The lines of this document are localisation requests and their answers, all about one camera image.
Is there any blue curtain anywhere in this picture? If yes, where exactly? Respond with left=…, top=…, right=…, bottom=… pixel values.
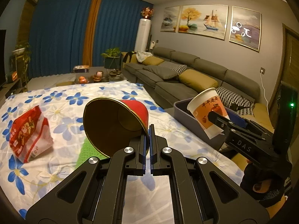
left=92, top=0, right=155, bottom=67
left=29, top=0, right=96, bottom=78

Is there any printed flat box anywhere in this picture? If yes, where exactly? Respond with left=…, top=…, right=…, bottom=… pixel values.
left=73, top=65, right=90, bottom=73

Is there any wooden door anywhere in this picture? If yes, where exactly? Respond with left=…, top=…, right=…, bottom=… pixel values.
left=281, top=23, right=299, bottom=92

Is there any red paper cup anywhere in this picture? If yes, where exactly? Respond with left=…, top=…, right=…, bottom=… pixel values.
left=83, top=97, right=150, bottom=158

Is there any small landscape painting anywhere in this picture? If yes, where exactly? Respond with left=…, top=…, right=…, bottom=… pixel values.
left=160, top=6, right=181, bottom=32

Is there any dark tea set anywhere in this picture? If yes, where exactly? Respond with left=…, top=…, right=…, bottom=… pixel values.
left=109, top=69, right=124, bottom=82

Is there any grey plastic bin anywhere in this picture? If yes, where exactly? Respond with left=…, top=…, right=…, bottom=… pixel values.
left=173, top=99, right=230, bottom=150

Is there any red and white snack bag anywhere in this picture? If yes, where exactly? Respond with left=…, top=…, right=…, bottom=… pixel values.
left=9, top=105, right=54, bottom=164

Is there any yellow cushion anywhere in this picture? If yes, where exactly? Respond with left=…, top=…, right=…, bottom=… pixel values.
left=179, top=69, right=218, bottom=92
left=142, top=56, right=164, bottom=66

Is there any red flower ornament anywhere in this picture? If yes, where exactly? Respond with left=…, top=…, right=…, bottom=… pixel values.
left=141, top=7, right=155, bottom=19

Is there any houndstooth cushion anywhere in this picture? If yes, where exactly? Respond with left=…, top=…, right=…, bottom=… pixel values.
left=170, top=64, right=188, bottom=74
left=214, top=86, right=254, bottom=109

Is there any white cable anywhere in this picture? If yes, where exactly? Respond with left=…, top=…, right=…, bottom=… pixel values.
left=260, top=72, right=273, bottom=113

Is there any orange curtain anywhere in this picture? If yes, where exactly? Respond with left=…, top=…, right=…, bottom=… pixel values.
left=83, top=0, right=104, bottom=67

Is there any sunset painting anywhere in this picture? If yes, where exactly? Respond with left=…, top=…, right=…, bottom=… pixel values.
left=229, top=5, right=261, bottom=52

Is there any grey television cabinet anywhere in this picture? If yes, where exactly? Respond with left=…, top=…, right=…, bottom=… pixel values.
left=0, top=78, right=23, bottom=105

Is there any wide sailboat painting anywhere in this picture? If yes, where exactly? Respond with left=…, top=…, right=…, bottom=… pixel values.
left=178, top=5, right=228, bottom=41

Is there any black television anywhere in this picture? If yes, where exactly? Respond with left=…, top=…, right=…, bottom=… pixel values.
left=0, top=29, right=7, bottom=88

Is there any green foam mesh net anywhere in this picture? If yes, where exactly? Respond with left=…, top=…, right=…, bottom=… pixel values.
left=74, top=142, right=110, bottom=171

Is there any trailing plant on stand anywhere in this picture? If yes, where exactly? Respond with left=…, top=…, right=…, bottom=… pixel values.
left=10, top=41, right=32, bottom=91

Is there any white paper cup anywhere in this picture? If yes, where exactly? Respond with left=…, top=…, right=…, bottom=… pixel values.
left=187, top=88, right=230, bottom=139

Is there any potted green plant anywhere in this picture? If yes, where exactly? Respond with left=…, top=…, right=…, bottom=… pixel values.
left=101, top=47, right=122, bottom=69

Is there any grey cushion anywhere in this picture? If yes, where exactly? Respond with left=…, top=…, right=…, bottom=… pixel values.
left=143, top=64, right=179, bottom=80

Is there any white cloth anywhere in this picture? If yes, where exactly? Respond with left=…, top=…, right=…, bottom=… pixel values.
left=136, top=51, right=154, bottom=62

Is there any white standing air conditioner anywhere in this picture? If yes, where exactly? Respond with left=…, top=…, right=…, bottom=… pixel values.
left=135, top=19, right=151, bottom=52

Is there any person's right hand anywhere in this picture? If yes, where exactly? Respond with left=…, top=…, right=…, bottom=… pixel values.
left=241, top=162, right=287, bottom=207

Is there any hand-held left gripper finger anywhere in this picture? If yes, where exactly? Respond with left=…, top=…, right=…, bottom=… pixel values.
left=150, top=124, right=271, bottom=224
left=25, top=124, right=150, bottom=224

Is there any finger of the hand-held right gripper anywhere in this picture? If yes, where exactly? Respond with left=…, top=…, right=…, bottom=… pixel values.
left=207, top=110, right=234, bottom=133
left=227, top=110, right=248, bottom=128

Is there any grey sofa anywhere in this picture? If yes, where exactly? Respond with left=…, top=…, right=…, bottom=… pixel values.
left=123, top=47, right=275, bottom=133

